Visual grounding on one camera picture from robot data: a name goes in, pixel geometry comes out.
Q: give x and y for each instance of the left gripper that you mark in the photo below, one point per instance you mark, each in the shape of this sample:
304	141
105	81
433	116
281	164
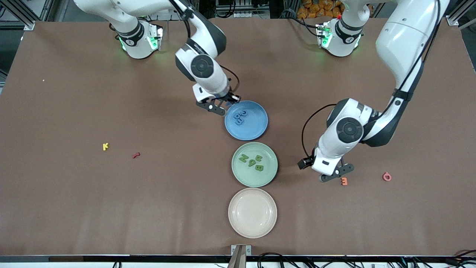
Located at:
305	162

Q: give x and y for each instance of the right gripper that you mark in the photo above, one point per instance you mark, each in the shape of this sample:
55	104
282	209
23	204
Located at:
227	97

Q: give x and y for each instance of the blue foam letter E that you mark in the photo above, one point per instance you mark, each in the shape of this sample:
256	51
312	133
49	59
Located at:
237	122

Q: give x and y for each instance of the green foam letter U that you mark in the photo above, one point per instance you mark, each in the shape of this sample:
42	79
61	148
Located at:
261	158

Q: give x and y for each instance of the green foam letter B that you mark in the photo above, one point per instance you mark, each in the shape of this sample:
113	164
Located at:
259	168

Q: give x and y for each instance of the green foam digit nine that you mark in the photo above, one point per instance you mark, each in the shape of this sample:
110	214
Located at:
253	164

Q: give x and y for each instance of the green foam letter N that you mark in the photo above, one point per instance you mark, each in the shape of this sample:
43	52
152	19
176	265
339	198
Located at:
243	158

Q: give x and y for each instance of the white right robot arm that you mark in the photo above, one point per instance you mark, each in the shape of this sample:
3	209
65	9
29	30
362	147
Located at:
219	80

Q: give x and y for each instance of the blue round plate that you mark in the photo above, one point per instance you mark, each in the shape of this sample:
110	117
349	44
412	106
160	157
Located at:
254	128

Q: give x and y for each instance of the green round plate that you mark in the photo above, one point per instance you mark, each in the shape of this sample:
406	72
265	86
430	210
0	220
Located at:
254	178

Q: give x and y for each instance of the beige round plate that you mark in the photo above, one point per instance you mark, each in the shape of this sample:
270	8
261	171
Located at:
252	213

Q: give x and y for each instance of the red foam letter G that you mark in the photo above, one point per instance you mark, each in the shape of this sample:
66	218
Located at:
386	180

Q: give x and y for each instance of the metal equipment rack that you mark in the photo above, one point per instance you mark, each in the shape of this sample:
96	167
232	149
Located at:
241	15

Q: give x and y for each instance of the orange bag pile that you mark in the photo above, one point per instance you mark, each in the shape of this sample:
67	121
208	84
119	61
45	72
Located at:
319	9

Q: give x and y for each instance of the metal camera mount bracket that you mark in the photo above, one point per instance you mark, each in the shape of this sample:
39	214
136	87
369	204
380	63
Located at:
241	257

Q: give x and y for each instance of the aluminium frame profile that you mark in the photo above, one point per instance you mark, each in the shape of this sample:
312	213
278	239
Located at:
455	16
22	20

